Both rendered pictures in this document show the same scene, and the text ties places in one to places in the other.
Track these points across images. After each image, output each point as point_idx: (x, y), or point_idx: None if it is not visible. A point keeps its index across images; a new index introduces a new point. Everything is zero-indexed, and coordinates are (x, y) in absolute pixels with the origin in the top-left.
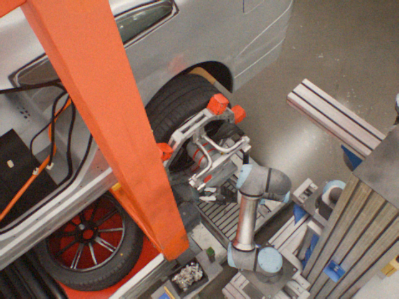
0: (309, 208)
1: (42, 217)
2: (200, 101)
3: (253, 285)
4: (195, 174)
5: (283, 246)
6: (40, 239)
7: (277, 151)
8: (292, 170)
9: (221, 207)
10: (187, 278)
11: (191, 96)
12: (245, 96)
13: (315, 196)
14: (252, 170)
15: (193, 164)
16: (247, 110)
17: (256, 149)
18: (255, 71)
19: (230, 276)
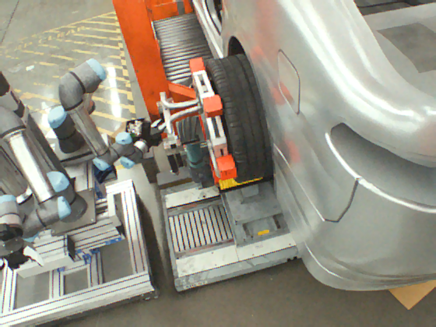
0: (84, 192)
1: (211, 31)
2: (219, 85)
3: (118, 202)
4: (209, 149)
5: (85, 173)
6: (209, 44)
7: (244, 309)
8: (211, 313)
9: (209, 220)
10: (132, 127)
11: (230, 79)
12: (342, 309)
13: (89, 202)
14: (86, 64)
15: (219, 151)
16: (318, 302)
17: (258, 287)
18: (287, 219)
19: (150, 209)
